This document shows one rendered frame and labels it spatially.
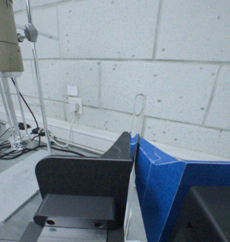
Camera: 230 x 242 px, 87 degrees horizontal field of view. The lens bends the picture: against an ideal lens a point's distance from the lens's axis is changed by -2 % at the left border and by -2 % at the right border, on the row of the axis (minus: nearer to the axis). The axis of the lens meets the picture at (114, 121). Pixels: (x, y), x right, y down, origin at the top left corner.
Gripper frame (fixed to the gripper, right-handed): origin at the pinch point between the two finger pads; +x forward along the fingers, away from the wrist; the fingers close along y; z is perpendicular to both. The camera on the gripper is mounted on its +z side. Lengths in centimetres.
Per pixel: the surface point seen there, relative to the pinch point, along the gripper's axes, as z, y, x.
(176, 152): -25, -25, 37
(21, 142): -18.5, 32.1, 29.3
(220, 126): -11, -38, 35
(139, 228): -34.9, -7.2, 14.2
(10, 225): -34.8, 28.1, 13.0
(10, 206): -33.8, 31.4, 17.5
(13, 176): -34, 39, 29
